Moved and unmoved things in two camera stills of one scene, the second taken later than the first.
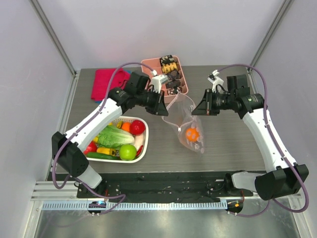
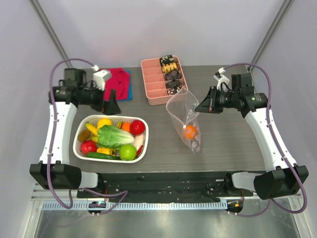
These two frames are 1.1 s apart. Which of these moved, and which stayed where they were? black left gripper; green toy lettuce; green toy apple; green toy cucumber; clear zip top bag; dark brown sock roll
Moved: clear zip top bag; black left gripper
Stayed: green toy lettuce; dark brown sock roll; green toy apple; green toy cucumber
